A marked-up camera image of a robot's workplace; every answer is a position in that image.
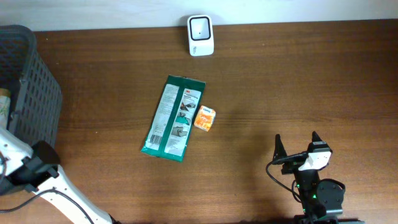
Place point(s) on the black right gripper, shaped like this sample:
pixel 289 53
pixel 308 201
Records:
pixel 278 150

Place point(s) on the orange tissue pack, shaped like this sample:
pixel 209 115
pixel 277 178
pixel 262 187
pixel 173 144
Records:
pixel 205 118

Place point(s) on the green 3M gloves package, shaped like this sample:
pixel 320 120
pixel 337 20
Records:
pixel 173 120

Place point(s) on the white bamboo print tube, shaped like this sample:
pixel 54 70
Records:
pixel 5 102

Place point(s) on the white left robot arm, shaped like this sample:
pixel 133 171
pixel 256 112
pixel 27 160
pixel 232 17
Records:
pixel 60 191

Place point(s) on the white barcode scanner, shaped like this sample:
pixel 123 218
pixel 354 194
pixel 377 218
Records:
pixel 200 35

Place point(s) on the dark grey plastic basket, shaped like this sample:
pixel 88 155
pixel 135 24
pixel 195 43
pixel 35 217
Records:
pixel 36 96

